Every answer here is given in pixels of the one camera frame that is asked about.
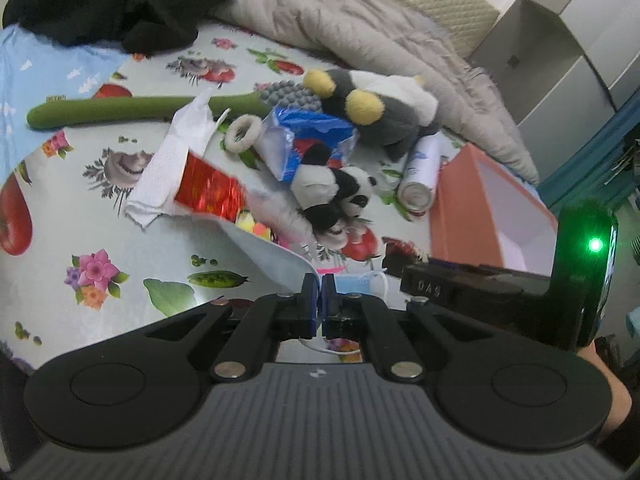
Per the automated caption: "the blue face mask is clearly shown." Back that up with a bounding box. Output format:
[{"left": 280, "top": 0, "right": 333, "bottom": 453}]
[{"left": 326, "top": 271, "right": 390, "bottom": 300}]

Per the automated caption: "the small panda plush toy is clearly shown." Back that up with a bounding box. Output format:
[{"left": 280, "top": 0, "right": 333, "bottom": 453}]
[{"left": 290, "top": 143, "right": 378, "bottom": 238}]

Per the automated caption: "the red foil wrapper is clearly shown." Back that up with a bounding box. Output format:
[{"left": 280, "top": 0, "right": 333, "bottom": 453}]
[{"left": 174, "top": 152, "right": 245, "bottom": 222}]

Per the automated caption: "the blue red plastic snack bag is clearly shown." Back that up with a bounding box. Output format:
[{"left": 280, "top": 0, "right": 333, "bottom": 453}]
[{"left": 254, "top": 107, "right": 358, "bottom": 183}]

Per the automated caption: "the white tissue paper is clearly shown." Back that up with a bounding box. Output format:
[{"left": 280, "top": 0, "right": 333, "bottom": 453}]
[{"left": 125, "top": 90, "right": 230, "bottom": 230}]

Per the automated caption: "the white fluffy hair scrunchie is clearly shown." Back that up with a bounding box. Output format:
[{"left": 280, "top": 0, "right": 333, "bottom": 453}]
[{"left": 224, "top": 114, "right": 262, "bottom": 154}]

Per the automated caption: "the right hand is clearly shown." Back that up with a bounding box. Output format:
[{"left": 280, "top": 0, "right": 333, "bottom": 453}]
[{"left": 577, "top": 342, "right": 632, "bottom": 442}]

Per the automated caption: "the pink cardboard box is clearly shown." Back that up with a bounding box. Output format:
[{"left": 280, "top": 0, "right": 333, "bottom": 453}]
[{"left": 430, "top": 144, "right": 558, "bottom": 275}]

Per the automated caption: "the white spray can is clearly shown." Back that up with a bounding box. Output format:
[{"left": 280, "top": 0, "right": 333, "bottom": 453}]
[{"left": 396, "top": 136, "right": 442, "bottom": 214}]

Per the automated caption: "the blue curtain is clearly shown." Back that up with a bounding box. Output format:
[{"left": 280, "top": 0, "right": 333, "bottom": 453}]
[{"left": 538, "top": 93, "right": 639, "bottom": 214}]

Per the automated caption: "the grey penguin plush toy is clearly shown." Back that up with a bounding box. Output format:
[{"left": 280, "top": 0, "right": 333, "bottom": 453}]
[{"left": 303, "top": 68, "right": 440, "bottom": 162}]

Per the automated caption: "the green massage brush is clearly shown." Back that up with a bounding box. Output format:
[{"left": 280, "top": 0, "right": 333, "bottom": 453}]
[{"left": 26, "top": 80, "right": 322, "bottom": 130}]

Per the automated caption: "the white cabinet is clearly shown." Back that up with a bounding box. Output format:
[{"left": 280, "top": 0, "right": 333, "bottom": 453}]
[{"left": 472, "top": 0, "right": 639, "bottom": 179}]

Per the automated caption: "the grey quilt blanket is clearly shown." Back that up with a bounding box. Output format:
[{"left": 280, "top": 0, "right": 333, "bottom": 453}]
[{"left": 209, "top": 0, "right": 539, "bottom": 184}]

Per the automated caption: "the light blue bed sheet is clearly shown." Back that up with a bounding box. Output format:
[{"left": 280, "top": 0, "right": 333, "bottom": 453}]
[{"left": 0, "top": 25, "right": 129, "bottom": 181}]

